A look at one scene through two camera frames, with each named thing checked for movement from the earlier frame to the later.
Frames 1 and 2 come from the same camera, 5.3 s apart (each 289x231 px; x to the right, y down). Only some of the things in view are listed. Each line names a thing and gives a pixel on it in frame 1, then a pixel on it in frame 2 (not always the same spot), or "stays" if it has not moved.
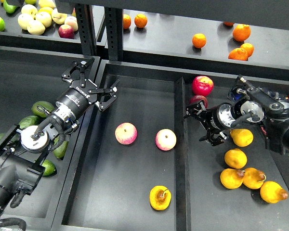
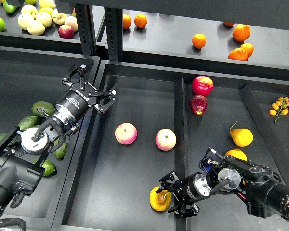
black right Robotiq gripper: x=214 y=119 → x=187 y=191
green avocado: x=50 y=169 stays
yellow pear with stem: x=160 y=198 stays
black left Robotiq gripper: x=81 y=94 stays
